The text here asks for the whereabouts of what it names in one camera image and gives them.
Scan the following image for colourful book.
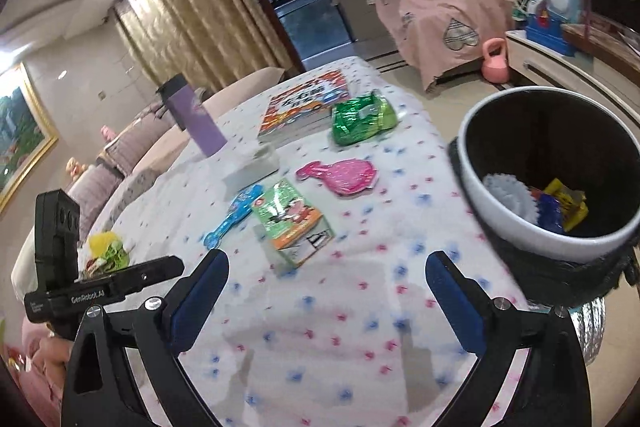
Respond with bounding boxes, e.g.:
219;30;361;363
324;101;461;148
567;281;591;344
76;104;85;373
257;69;349;144

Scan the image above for yellow plastic bag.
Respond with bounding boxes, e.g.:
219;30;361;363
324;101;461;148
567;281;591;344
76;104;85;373
90;232;123;254

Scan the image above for pink foil packet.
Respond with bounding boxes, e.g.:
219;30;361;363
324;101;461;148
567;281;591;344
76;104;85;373
295;158;377;196

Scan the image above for blue toy machine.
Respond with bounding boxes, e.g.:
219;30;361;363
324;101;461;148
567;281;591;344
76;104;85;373
525;0;583;56

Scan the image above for green foil snack wrapper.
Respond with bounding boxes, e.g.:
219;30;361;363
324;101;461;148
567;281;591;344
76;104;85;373
331;91;399;146

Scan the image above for purple thermos bottle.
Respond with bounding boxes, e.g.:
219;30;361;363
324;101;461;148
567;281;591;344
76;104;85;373
156;74;227;156

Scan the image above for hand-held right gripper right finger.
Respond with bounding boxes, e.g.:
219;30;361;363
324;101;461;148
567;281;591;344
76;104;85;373
425;251;593;427

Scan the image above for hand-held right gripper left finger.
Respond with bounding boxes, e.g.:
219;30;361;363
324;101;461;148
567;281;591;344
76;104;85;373
61;249;231;427

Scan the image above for white bin with black bag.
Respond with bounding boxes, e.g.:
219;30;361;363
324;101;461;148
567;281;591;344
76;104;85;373
446;86;640;365

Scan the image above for person's left hand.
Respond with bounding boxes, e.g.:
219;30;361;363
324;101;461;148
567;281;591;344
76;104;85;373
35;332;76;365

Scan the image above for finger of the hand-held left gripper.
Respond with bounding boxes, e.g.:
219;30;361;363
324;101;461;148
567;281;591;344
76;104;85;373
116;255;184;296

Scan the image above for green plastic toy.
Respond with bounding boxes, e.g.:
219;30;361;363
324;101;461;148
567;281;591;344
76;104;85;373
97;243;132;269

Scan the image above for dark blue snack wrapper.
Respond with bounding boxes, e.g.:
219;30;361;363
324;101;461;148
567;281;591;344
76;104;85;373
535;194;568;235

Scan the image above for yellow snack packet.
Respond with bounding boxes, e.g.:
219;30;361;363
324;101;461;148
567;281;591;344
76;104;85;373
542;178;588;233

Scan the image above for pink kettlebell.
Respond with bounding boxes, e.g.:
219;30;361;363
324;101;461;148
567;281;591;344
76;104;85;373
481;38;511;84

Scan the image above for green drink carton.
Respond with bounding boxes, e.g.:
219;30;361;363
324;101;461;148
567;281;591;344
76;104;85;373
250;178;336;269

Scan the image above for white TV cabinet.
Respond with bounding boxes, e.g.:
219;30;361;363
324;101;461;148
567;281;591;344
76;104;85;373
505;19;640;132

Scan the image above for gold framed painting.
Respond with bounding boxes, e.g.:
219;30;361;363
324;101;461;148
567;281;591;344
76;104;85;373
0;62;60;212

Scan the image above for pink heart printed cover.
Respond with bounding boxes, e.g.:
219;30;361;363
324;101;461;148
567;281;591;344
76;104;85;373
366;0;516;94

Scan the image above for pink striped sofa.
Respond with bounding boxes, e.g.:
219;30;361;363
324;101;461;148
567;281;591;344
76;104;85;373
10;67;286;288

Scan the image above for gold curtains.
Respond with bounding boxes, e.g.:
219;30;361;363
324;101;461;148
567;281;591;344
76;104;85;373
112;0;308;92

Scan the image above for white fluted paper cup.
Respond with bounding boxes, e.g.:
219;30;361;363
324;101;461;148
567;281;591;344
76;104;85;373
482;173;538;224

